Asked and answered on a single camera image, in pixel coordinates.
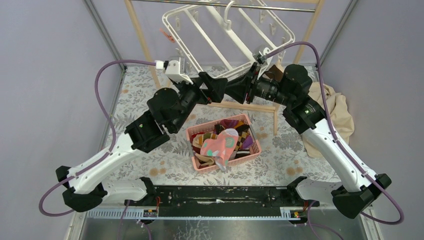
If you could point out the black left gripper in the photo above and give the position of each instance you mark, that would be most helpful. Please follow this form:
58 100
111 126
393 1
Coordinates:
215 86

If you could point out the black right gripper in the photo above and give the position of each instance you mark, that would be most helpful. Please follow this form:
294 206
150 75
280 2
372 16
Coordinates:
238 88

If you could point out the purple maroon striped sock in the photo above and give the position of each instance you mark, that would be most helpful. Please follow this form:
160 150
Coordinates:
246 142

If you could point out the pink plastic basket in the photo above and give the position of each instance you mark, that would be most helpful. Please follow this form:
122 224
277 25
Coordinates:
249 141

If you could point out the pink sock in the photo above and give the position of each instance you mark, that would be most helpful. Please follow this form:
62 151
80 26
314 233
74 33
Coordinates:
221 148

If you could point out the mustard yellow striped sock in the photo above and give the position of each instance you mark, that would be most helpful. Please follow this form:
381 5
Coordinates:
241 153

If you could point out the cream maroon striped sock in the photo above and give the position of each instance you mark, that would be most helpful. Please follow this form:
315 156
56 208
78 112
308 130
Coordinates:
205 161

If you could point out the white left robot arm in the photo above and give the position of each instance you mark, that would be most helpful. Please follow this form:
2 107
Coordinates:
167 111

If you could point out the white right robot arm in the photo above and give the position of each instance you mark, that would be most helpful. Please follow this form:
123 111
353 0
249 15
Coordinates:
359 185

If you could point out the white plastic clip hanger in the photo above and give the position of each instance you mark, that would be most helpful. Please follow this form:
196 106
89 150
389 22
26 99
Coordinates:
225 35

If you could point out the pink clothes peg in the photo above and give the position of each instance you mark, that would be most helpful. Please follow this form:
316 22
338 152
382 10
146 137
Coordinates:
167 35

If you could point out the floral patterned mat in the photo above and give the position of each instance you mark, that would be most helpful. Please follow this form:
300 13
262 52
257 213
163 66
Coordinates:
283 157

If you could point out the beige crumpled cloth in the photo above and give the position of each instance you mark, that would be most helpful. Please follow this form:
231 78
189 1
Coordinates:
338 111

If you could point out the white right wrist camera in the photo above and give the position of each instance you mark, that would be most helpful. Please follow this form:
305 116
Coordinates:
260 56

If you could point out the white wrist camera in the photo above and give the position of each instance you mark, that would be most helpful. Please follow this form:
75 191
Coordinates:
175 69
260 56

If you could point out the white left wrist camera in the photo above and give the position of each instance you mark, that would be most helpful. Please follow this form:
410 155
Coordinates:
175 69

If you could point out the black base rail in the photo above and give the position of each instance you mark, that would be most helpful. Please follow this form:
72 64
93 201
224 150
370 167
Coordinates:
249 202

